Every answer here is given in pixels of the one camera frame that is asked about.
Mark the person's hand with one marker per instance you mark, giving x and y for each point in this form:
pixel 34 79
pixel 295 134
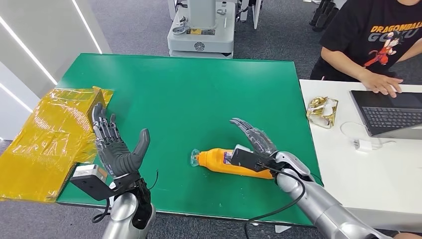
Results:
pixel 379 82

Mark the yellow taped cardboard box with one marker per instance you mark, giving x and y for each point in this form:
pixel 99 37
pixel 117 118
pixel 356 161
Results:
pixel 43 148

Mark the orange detergent bottle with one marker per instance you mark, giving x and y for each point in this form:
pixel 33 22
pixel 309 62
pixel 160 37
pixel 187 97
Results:
pixel 212 161

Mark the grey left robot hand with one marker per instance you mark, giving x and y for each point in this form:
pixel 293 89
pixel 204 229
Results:
pixel 115 156

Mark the white charger block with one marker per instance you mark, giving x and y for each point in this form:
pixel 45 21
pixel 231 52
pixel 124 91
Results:
pixel 362 145

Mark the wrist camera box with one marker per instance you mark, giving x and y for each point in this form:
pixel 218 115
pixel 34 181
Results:
pixel 245 160
pixel 90 184

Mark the grey wheeled machine base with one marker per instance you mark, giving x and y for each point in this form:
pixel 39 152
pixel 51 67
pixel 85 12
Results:
pixel 201 39

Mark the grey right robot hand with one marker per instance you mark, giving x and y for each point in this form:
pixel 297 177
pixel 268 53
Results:
pixel 260 142

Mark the gold foil packet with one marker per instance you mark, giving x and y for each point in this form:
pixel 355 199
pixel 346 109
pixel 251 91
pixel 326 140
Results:
pixel 321 112

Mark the dark grey laptop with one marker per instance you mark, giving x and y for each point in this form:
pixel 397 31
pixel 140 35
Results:
pixel 389 115

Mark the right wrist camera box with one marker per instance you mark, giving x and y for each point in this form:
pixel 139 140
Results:
pixel 245 160

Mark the white wall light strip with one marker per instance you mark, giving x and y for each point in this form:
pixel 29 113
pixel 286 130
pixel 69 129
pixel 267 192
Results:
pixel 86 26
pixel 16 98
pixel 29 52

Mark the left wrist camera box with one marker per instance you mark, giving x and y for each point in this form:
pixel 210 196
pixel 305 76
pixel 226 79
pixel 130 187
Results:
pixel 90 184

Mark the person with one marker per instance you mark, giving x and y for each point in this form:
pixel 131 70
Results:
pixel 359 36

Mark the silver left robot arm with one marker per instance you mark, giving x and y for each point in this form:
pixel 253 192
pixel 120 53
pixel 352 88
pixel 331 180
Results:
pixel 122 214

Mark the white furniture panel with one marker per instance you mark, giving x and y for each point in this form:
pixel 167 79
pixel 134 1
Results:
pixel 256 13

